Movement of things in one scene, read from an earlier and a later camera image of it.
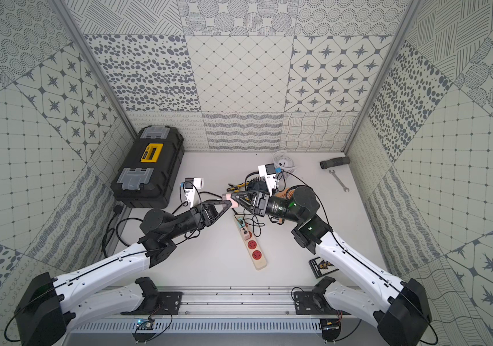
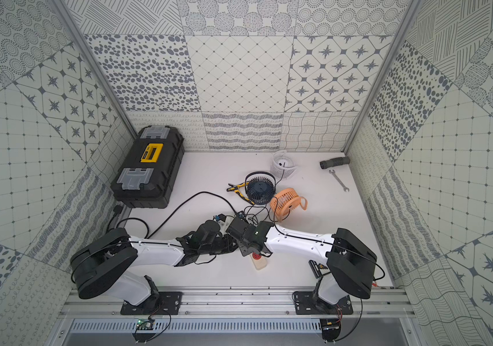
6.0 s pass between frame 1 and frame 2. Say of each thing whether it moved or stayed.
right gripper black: moved
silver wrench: stayed
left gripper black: moved
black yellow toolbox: stayed
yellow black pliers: stayed
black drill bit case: stayed
